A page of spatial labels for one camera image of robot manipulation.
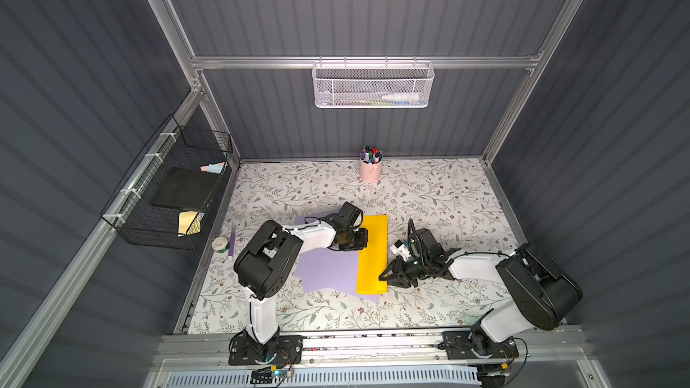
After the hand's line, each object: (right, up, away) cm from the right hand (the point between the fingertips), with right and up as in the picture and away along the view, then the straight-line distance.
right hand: (383, 284), depth 82 cm
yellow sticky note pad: (-47, +22, -22) cm, 56 cm away
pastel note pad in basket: (-53, +36, -1) cm, 64 cm away
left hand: (-3, +9, +10) cm, 14 cm away
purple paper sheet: (-18, +3, +7) cm, 19 cm away
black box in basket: (-56, +30, -9) cm, 65 cm away
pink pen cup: (-2, +39, +23) cm, 45 cm away
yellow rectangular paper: (-3, +5, +7) cm, 9 cm away
